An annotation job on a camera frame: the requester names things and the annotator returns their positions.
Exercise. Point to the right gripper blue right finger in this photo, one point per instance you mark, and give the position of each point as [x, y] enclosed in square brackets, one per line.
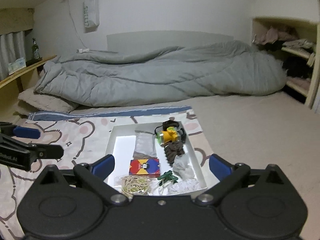
[219, 167]

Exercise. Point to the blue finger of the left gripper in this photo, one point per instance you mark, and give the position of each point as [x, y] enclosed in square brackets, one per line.
[24, 132]
[39, 151]

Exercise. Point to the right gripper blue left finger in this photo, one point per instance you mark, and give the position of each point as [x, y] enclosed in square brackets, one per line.
[103, 167]

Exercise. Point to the bag of beige hair ties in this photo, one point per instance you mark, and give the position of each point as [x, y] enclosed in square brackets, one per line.
[135, 185]

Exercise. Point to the white tissue wad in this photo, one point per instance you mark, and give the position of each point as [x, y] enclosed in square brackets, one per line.
[182, 168]

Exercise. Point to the white patterned cloth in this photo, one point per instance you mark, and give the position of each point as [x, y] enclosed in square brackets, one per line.
[184, 186]

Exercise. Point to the playing card box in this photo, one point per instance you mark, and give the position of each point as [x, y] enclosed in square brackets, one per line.
[145, 167]

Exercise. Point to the grey foil wipes packet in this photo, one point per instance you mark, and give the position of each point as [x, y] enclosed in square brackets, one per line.
[144, 145]

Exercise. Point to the brown hair claw clip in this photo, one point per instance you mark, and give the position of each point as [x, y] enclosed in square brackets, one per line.
[172, 150]

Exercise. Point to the yellow headlamp with black strap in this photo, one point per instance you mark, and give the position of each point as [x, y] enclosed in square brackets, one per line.
[170, 131]

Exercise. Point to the beige fleece blanket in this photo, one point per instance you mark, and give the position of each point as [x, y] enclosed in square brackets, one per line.
[29, 102]

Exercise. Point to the wooden bedside shelf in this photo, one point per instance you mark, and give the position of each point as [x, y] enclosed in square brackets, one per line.
[16, 83]

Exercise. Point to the white cardboard box tray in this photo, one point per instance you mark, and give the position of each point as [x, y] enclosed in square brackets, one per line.
[122, 144]

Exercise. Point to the tissue pack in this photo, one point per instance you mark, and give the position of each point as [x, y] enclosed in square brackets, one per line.
[16, 66]

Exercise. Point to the grey duvet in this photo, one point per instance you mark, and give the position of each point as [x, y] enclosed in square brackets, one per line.
[108, 79]

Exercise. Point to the green glass bottle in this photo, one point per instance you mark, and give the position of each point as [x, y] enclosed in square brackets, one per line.
[35, 50]

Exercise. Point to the grey curtain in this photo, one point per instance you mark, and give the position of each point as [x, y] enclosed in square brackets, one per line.
[12, 48]

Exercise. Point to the white headboard panel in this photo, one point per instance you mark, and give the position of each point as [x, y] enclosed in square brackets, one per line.
[146, 41]

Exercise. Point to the white hanging bag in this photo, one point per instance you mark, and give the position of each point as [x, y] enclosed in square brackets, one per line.
[91, 15]

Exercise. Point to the pink clothes on shelf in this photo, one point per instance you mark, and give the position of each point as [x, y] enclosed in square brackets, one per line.
[275, 34]

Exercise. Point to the cream wall shelf unit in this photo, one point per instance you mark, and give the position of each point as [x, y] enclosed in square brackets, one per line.
[300, 57]

